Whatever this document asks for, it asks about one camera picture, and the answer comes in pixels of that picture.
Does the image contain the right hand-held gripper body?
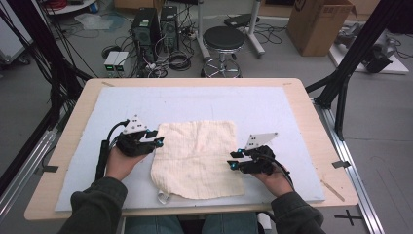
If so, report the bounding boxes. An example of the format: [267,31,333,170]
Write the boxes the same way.
[239,131,280,176]

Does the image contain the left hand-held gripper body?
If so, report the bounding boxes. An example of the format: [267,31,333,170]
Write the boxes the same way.
[115,114,157,158]

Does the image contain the cream printed cloth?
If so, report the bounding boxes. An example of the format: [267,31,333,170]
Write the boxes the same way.
[150,120,245,206]

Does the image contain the person's right hand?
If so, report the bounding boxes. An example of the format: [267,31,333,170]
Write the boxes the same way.
[250,163,293,198]

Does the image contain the person's left hand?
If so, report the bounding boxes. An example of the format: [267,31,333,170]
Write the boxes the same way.
[104,145,147,181]

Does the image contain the white foam mat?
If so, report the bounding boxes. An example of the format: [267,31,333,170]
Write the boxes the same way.
[55,85,326,213]

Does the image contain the person's right leg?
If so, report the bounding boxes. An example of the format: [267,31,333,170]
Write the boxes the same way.
[201,212,259,234]

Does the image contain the person's leg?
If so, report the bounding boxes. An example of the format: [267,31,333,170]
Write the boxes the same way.
[124,215,185,234]
[201,212,259,234]

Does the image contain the white power supply box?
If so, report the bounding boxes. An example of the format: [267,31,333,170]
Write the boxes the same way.
[103,50,120,73]
[113,51,131,73]

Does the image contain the person's left leg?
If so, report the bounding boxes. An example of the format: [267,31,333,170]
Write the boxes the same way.
[124,215,185,234]

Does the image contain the large black computer tower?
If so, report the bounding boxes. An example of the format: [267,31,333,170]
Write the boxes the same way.
[131,7,163,63]

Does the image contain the black tape cross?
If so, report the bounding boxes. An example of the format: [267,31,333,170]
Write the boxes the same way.
[333,209,363,227]

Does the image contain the slim black computer tower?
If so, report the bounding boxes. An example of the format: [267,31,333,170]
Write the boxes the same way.
[159,5,180,53]

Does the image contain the black round stool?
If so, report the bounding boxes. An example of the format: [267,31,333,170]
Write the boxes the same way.
[202,25,247,79]

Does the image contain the white stand legs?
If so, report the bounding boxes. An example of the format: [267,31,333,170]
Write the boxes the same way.
[194,0,266,60]

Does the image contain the clear plastic bag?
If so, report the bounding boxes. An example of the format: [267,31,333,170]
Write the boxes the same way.
[74,12,115,32]

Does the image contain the black flat device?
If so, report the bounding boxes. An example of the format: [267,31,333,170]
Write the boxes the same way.
[223,13,261,29]

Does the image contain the cardboard box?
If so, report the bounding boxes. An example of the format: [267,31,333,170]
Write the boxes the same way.
[286,0,357,58]

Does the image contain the white round table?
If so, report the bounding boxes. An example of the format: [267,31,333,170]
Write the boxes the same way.
[44,0,98,16]

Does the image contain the grey cabinet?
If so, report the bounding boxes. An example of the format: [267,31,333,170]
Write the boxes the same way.
[0,14,34,66]

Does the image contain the white board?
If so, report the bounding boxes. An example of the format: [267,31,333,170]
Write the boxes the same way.
[328,31,410,75]

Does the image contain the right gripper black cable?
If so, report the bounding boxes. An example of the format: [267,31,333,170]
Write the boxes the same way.
[256,151,295,191]

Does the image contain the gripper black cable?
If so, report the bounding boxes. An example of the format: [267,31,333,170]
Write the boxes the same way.
[256,151,295,191]
[94,119,131,181]

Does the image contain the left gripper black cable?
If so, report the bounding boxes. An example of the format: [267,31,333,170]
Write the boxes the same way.
[94,119,131,181]

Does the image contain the coiled black cable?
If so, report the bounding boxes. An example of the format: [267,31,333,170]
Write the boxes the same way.
[168,49,193,72]

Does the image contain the aluminium rail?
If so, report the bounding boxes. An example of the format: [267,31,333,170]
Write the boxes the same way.
[312,97,387,234]
[0,129,58,223]

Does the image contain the black metal frame strut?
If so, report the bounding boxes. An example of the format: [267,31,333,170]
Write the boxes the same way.
[0,0,94,196]
[305,0,403,141]

